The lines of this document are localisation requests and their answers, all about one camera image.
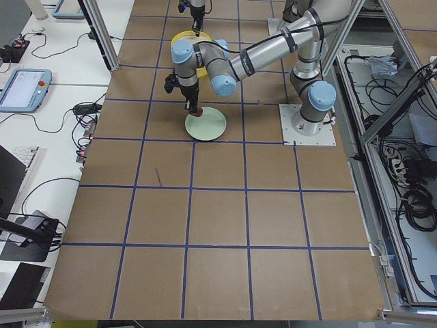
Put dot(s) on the far teach pendant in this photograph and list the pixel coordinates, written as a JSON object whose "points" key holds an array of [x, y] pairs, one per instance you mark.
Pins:
{"points": [[68, 9]]}

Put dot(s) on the brown bun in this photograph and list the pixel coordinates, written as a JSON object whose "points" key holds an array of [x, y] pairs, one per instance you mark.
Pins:
{"points": [[197, 113]]}

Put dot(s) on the white keyboard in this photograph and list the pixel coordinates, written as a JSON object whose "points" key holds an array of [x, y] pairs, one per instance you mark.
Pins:
{"points": [[28, 155]]}

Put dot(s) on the black power adapter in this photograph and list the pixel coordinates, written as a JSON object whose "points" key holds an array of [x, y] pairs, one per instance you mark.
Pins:
{"points": [[86, 108]]}

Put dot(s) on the aluminium frame post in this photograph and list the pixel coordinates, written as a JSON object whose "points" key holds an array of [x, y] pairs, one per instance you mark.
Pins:
{"points": [[98, 28]]}

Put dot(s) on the yellow steamer layer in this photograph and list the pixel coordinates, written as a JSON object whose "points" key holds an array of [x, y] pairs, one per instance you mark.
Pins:
{"points": [[202, 72], [191, 36]]}

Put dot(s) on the teach pendant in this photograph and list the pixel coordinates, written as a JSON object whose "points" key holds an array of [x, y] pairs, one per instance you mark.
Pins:
{"points": [[68, 9], [25, 90]]}

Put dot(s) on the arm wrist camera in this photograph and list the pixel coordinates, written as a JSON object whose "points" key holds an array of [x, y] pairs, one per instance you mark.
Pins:
{"points": [[182, 5]]}

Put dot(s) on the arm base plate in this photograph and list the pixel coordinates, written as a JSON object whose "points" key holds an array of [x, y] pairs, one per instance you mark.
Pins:
{"points": [[298, 132], [274, 25]]}

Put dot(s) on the light green plate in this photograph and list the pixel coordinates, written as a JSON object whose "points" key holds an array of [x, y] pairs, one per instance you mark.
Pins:
{"points": [[207, 127]]}

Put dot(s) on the black tripod base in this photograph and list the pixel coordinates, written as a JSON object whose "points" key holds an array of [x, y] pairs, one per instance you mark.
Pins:
{"points": [[31, 237]]}

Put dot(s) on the near teach pendant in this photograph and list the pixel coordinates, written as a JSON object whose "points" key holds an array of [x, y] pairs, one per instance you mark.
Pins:
{"points": [[25, 90]]}

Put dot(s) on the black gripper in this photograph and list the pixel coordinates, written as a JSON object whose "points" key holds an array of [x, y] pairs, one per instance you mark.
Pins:
{"points": [[196, 13], [189, 91]]}

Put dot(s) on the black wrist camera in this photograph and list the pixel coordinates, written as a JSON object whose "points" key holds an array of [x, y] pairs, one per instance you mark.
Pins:
{"points": [[171, 82]]}

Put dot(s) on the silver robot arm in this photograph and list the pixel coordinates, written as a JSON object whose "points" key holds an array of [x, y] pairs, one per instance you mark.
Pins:
{"points": [[315, 21], [197, 3]]}

